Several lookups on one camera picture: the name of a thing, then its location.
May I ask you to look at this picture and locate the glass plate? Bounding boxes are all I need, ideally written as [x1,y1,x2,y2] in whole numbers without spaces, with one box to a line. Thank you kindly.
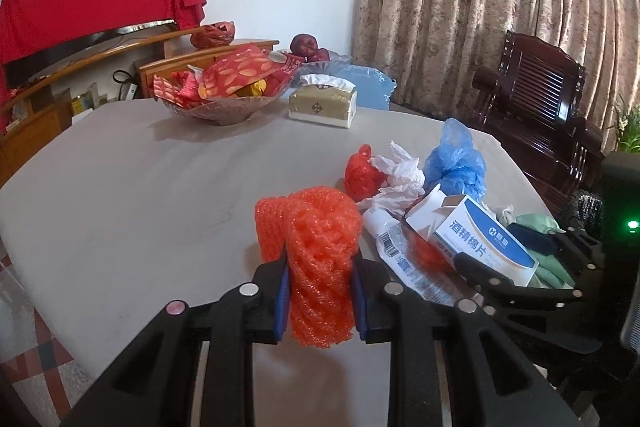
[295,61,351,82]

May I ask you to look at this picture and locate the green plastic bag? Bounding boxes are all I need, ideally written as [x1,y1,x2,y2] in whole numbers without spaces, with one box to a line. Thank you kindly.
[514,213,577,290]

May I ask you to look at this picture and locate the orange foam net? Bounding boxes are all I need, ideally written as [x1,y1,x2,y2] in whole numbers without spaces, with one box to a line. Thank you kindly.
[254,187,363,349]

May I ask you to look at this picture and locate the dark wooden armchair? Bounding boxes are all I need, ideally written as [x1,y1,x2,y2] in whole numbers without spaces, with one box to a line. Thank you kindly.
[472,31,607,219]

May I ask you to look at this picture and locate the pile of red snack packets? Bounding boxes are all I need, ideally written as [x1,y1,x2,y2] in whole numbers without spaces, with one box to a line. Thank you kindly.
[152,46,306,108]

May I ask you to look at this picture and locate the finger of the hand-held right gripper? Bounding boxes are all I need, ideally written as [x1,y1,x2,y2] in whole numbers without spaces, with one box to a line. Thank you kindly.
[504,225,607,273]
[453,252,607,354]

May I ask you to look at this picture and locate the red plastic bag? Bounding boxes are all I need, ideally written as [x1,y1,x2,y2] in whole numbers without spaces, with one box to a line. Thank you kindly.
[344,144,389,202]

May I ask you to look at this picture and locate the gold tissue box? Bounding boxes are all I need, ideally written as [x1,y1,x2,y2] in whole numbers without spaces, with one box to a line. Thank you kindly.
[288,74,359,128]

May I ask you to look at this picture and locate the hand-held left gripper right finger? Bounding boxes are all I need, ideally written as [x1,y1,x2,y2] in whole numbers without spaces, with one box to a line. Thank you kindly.
[351,256,596,427]

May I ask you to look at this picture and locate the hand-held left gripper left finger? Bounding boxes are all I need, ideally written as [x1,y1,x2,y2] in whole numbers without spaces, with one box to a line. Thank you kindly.
[60,253,292,427]

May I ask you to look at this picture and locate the white and blue cardboard box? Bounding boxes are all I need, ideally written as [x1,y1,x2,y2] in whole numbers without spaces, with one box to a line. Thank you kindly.
[404,184,540,288]

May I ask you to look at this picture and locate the wooden television cabinet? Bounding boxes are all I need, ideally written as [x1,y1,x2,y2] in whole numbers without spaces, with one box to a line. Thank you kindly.
[0,29,281,188]

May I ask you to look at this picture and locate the glass snack bowl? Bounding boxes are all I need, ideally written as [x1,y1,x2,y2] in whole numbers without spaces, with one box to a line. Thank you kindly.
[154,91,291,126]

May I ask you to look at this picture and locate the blue plastic bag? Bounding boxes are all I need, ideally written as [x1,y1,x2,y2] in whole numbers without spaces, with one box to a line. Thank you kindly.
[423,118,488,208]

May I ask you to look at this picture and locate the red patterned bag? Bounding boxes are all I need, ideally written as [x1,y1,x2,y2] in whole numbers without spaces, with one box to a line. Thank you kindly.
[190,22,236,51]

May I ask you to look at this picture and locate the white squeeze tube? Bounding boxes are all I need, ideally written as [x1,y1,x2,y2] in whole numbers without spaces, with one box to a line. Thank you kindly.
[362,206,481,308]

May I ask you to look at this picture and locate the large dark red apple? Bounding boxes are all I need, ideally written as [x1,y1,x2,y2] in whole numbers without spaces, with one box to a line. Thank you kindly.
[291,34,319,58]

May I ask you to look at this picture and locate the black television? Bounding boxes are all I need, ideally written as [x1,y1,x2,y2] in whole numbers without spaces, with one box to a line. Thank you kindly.
[2,21,179,88]

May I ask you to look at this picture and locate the blue plastic chair back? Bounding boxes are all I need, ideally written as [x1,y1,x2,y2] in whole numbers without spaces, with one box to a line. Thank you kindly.
[340,64,397,112]

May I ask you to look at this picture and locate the green potted plant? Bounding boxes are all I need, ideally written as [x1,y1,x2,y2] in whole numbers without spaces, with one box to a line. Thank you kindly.
[612,94,640,154]

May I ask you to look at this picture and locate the white crumpled plastic bag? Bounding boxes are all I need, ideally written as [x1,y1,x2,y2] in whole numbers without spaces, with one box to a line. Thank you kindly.
[357,141,427,214]

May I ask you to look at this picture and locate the glass fruit bowl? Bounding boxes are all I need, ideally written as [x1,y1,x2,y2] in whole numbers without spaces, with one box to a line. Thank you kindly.
[277,49,353,66]

